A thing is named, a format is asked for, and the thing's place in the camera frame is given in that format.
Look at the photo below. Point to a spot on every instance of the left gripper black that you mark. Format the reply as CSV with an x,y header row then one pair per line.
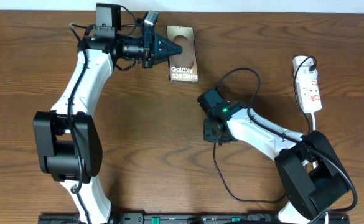
x,y
149,39

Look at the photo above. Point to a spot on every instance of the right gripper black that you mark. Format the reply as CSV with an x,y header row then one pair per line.
x,y
208,135

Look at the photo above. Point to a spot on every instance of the Samsung Galaxy smartphone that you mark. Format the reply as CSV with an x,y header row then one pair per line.
x,y
183,67

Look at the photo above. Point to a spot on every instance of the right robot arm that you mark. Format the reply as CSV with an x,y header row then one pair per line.
x,y
310,171

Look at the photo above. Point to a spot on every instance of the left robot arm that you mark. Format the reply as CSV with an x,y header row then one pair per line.
x,y
68,145

